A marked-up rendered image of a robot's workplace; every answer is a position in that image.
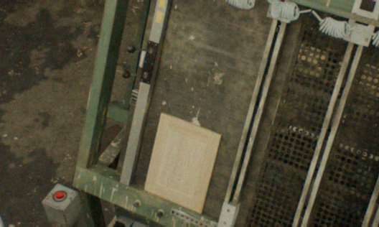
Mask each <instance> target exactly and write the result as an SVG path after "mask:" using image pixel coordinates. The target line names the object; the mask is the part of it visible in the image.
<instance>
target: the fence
mask: <svg viewBox="0 0 379 227"><path fill-rule="evenodd" d="M158 4H159V0H157V2H156V9H155V13H154V20H153V24H152V28H151V35H150V39H149V40H150V41H152V42H157V43H159V46H158V50H157V54H156V60H155V61H154V68H153V71H152V75H151V82H150V84H149V85H148V84H145V83H142V82H141V83H140V86H139V94H138V98H137V102H136V108H135V112H134V119H133V123H132V127H131V133H130V138H129V142H128V145H127V149H126V156H125V160H124V163H123V171H122V175H121V182H122V183H123V184H125V185H130V184H131V183H133V181H134V175H135V171H136V164H137V160H138V156H139V150H140V146H141V143H142V139H143V135H144V129H145V125H146V118H147V114H148V110H149V104H150V100H151V94H152V89H153V86H154V83H155V79H156V72H157V68H158V64H159V58H160V54H161V51H162V43H163V39H164V33H165V29H166V25H167V18H168V15H169V8H170V4H171V0H166V2H165V5H164V9H163V8H161V7H160V6H158ZM157 11H160V12H163V17H162V23H161V24H160V23H157V22H155V19H156V13H157Z"/></svg>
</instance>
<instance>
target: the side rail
mask: <svg viewBox="0 0 379 227"><path fill-rule="evenodd" d="M128 2H129V0H106V3H105V7H104V12H103V20H102V25H101V29H100V37H99V42H98V49H97V55H96V59H95V67H94V71H93V75H92V79H91V84H90V92H89V97H88V105H87V109H86V114H85V122H84V127H83V130H82V135H81V139H80V147H79V152H78V160H77V166H80V167H82V168H85V169H87V168H88V167H90V166H92V165H94V164H97V163H98V160H99V156H100V148H101V144H102V140H103V132H104V129H105V127H106V120H107V117H106V111H107V107H108V103H109V102H110V100H111V92H112V88H113V82H114V76H115V72H116V69H117V65H118V57H119V53H120V49H121V41H122V36H123V30H124V25H125V21H126V14H127V8H128Z"/></svg>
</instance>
